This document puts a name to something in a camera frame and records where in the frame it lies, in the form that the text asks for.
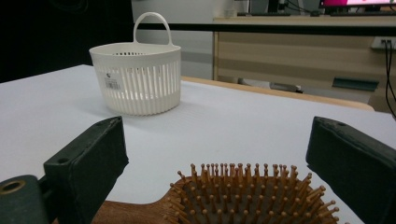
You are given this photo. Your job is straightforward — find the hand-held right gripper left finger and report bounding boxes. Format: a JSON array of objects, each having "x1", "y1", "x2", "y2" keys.
[{"x1": 43, "y1": 116, "x2": 130, "y2": 224}]

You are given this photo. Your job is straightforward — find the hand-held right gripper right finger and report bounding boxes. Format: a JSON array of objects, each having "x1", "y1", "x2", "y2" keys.
[{"x1": 305, "y1": 116, "x2": 396, "y2": 224}]

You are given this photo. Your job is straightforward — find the white slotted plastic basket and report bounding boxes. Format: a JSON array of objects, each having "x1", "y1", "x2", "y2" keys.
[{"x1": 89, "y1": 11, "x2": 182, "y2": 117}]

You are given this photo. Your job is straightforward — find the wooden paddle hairbrush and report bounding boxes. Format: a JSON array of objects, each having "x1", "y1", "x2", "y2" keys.
[{"x1": 90, "y1": 161, "x2": 349, "y2": 224}]

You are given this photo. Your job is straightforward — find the light wooden table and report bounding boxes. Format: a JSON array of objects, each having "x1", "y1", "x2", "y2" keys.
[{"x1": 180, "y1": 76, "x2": 375, "y2": 112}]

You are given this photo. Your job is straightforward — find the white table cover sheet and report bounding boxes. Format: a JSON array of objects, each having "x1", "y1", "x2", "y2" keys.
[{"x1": 0, "y1": 63, "x2": 396, "y2": 224}]

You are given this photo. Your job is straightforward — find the black curtain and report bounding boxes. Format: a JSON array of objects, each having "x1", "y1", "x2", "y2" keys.
[{"x1": 0, "y1": 0, "x2": 134, "y2": 84}]

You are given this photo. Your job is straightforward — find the light wooden desk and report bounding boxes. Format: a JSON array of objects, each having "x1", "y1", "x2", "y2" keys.
[{"x1": 212, "y1": 15, "x2": 396, "y2": 115}]

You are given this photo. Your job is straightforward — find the computer monitor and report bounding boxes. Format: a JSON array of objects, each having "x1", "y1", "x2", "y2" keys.
[{"x1": 318, "y1": 0, "x2": 396, "y2": 9}]

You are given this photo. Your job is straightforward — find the black keyboard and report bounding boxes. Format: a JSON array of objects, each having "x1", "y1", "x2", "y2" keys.
[{"x1": 236, "y1": 11, "x2": 292, "y2": 18}]

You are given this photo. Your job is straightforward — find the dark desk drawer handle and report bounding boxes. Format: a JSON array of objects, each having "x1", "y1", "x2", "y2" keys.
[{"x1": 332, "y1": 77, "x2": 380, "y2": 92}]

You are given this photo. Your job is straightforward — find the black hanging power cables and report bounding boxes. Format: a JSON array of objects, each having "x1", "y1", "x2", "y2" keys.
[{"x1": 383, "y1": 39, "x2": 396, "y2": 120}]

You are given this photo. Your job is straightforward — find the white wall power socket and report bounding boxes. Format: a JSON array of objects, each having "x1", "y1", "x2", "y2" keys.
[{"x1": 370, "y1": 35, "x2": 396, "y2": 51}]

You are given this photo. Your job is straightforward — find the black horizontal frame bar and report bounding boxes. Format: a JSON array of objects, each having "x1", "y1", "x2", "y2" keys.
[{"x1": 135, "y1": 22, "x2": 396, "y2": 37}]

